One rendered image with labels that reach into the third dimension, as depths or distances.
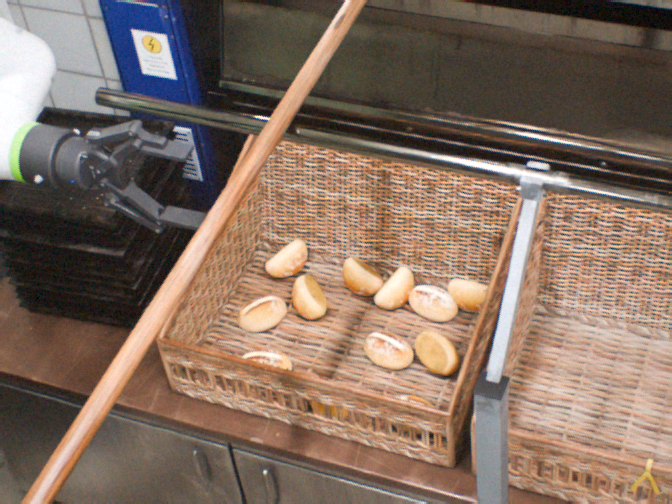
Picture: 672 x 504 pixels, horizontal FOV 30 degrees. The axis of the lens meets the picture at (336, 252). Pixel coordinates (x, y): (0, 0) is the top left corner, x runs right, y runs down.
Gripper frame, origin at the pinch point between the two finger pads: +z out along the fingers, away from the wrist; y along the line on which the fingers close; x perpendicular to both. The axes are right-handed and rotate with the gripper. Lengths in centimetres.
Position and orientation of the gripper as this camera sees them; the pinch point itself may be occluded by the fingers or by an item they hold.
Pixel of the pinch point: (191, 187)
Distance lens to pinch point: 180.5
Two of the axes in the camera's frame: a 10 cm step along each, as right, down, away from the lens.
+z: 9.2, 2.1, -3.3
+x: -3.8, 6.9, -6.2
